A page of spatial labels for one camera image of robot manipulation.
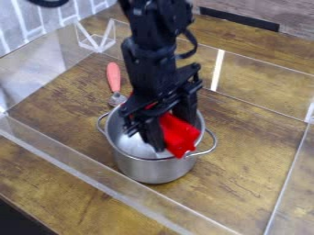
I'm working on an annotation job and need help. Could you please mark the silver steel pot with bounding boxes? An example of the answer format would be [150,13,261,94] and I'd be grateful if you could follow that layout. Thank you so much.
[97,107,216,185]

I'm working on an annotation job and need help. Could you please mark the clear acrylic enclosure wall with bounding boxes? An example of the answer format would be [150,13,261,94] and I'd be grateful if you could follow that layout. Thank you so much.
[0,17,314,235]

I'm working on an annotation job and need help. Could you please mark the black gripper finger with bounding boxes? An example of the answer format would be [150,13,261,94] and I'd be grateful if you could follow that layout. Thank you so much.
[138,117,165,152]
[172,90,197,125]

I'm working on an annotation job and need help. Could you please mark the spatula with pink handle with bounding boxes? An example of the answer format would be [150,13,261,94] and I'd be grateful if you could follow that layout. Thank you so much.
[106,62,126,106]

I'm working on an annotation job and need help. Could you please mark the red rectangular block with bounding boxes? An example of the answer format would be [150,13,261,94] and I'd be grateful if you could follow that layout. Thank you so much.
[157,111,201,159]

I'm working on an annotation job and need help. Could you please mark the black strip on table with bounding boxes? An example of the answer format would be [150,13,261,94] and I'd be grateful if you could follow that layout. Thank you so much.
[200,6,279,32]

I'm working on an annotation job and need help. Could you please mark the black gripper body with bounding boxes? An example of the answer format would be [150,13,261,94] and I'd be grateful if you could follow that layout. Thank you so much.
[118,38,201,136]

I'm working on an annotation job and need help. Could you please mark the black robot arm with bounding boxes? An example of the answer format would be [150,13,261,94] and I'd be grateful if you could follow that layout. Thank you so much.
[117,0,201,151]

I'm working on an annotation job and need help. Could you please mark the black cable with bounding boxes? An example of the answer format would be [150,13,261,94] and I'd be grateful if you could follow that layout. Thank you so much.
[172,28,200,61]

